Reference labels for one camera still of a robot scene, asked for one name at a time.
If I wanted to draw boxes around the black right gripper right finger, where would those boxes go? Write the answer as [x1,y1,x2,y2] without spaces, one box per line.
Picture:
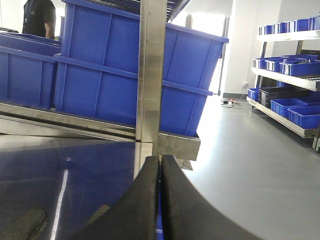
[161,155,259,240]

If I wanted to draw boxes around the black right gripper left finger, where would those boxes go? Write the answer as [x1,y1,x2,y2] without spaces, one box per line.
[72,156,160,240]

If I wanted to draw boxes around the brake pad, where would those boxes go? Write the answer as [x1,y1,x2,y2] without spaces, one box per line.
[0,207,48,240]

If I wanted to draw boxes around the metal shelving rack with bins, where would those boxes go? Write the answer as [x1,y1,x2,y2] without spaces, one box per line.
[247,15,320,152]

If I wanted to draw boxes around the large blue plastic crate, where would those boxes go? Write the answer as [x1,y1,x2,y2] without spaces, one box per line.
[54,0,229,137]

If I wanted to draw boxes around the blue plastic crate left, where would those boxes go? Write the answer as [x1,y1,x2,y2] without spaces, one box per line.
[0,32,62,109]

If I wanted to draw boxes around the person in dark shirt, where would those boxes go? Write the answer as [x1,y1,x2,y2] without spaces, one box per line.
[22,0,56,39]

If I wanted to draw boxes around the stainless steel rack frame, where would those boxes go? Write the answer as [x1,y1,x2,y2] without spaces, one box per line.
[0,0,201,173]

